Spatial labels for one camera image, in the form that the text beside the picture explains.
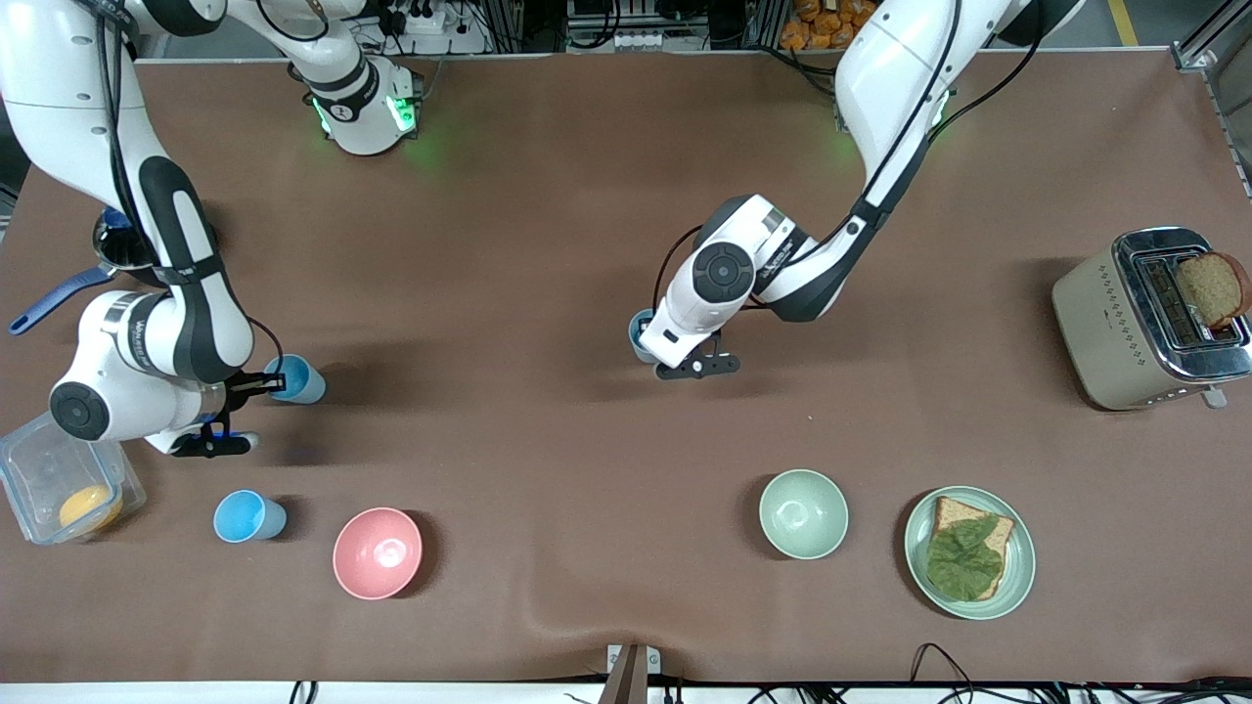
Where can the orange food piece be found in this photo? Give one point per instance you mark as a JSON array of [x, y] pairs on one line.
[[88, 506]]

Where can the beige and chrome toaster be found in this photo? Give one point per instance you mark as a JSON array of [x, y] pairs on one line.
[[1100, 332]]

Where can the pink bowl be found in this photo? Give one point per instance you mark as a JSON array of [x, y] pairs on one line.
[[377, 552]]

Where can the brown toast slice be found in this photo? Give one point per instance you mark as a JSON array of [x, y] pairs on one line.
[[1213, 288]]

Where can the pale green plate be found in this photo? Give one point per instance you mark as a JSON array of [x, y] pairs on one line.
[[1022, 567]]

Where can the pale green bowl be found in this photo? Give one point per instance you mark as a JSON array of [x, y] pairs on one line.
[[804, 514]]

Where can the small white power strip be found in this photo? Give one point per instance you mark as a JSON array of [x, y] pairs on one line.
[[641, 41]]

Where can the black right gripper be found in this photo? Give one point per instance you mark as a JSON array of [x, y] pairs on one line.
[[238, 391]]

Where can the glass pot lid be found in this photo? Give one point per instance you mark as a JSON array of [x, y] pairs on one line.
[[122, 244]]

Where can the white power strip with plugs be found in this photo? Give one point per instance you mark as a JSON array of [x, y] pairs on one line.
[[421, 18]]

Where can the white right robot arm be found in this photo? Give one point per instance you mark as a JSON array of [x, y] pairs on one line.
[[147, 332]]

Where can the brown bread slice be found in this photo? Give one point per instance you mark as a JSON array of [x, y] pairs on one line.
[[954, 510]]

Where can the blue plastic cup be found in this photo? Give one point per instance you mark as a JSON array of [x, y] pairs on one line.
[[303, 383], [243, 516], [641, 347]]

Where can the metal table bracket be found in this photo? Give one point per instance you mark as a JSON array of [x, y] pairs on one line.
[[631, 675]]

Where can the bag of orange buns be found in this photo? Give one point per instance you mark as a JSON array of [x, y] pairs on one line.
[[817, 24]]

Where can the aluminium frame post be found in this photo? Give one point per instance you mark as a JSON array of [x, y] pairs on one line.
[[1203, 49]]

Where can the green lettuce leaf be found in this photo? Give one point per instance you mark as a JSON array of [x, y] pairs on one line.
[[963, 562]]

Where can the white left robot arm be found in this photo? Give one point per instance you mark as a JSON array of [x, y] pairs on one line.
[[880, 68]]

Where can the clear plastic food container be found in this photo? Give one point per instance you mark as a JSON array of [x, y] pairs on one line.
[[39, 479]]

